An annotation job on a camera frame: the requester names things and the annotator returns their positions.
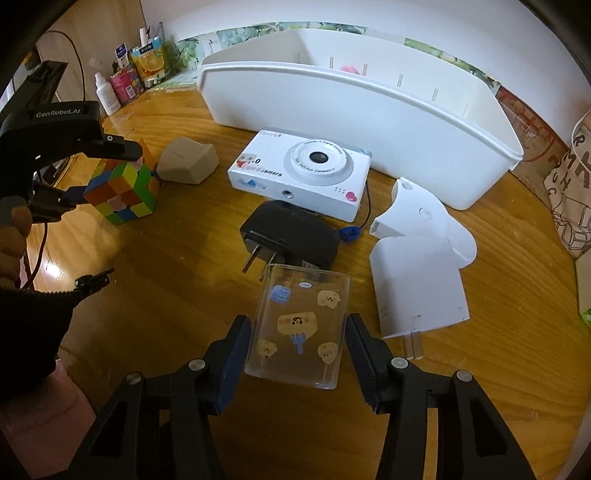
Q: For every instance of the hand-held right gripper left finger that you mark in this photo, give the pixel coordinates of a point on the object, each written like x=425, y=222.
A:
x=233, y=364

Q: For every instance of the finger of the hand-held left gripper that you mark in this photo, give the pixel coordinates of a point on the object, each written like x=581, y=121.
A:
x=51, y=203
x=120, y=147

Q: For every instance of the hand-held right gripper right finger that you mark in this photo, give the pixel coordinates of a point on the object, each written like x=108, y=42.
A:
x=364, y=364

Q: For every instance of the multicoloured puzzle cube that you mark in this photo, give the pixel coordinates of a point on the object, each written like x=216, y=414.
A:
x=124, y=194

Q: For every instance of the clear cheese-print case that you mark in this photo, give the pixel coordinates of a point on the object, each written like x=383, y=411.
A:
x=295, y=318

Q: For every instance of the black power adapter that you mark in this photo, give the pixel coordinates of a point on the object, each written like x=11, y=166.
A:
x=295, y=235

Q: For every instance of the white whale-shaped holder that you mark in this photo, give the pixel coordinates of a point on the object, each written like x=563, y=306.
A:
x=415, y=207

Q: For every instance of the white plastic storage bin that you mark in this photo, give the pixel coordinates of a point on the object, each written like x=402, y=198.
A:
x=323, y=101

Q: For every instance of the person's left forearm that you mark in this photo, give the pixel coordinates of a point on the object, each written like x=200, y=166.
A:
x=27, y=332

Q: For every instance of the person's left hand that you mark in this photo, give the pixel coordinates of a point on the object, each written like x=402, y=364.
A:
x=18, y=230

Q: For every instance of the pink printed can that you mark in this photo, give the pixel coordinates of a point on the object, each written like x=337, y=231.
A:
x=124, y=85

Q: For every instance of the beige stone-shaped block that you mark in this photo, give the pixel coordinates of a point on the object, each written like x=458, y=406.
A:
x=189, y=161

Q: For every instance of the yellow fruit-print pouch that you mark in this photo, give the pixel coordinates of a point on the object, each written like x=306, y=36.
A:
x=147, y=62

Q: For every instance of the white blue-label bottle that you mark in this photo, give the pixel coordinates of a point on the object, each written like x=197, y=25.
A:
x=122, y=55

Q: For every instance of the white power adapter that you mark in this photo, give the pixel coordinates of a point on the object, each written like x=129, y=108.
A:
x=415, y=286

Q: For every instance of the white pen-shaped tube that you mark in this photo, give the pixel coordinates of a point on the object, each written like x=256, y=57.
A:
x=148, y=36

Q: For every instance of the leaf-print board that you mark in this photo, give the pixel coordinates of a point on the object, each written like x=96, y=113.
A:
x=184, y=50

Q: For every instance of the green tissue pack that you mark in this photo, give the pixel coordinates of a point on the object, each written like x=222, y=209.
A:
x=586, y=316

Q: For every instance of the printed canvas bag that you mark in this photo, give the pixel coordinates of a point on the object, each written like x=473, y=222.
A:
x=572, y=194

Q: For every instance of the brown printed cardboard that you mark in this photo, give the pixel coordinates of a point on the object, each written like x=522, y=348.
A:
x=531, y=129

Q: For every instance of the white compact camera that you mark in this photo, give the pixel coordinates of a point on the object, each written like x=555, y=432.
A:
x=277, y=180

